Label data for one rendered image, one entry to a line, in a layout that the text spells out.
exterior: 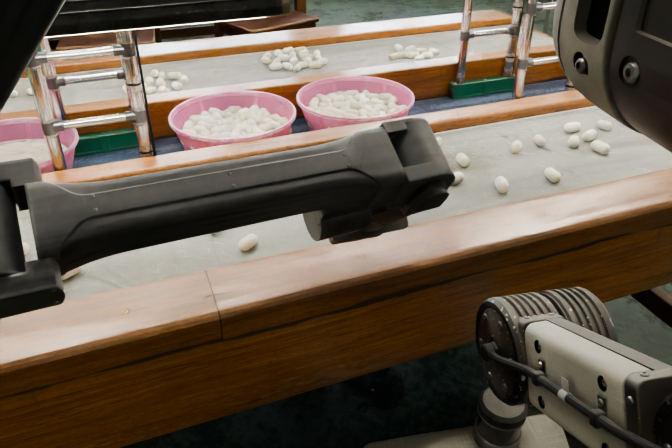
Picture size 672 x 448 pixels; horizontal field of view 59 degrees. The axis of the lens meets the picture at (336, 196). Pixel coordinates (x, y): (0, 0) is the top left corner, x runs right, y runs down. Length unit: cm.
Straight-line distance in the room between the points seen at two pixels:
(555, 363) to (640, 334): 139
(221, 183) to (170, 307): 31
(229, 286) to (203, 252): 13
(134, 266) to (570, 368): 58
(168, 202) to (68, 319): 35
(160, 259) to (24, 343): 22
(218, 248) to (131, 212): 44
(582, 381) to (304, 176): 32
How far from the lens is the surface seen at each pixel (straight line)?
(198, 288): 80
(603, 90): 35
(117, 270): 90
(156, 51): 177
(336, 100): 142
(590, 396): 61
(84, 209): 48
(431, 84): 161
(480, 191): 106
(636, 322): 208
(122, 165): 113
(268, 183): 50
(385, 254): 84
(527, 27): 138
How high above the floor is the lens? 126
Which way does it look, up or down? 30 degrees down
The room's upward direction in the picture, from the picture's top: straight up
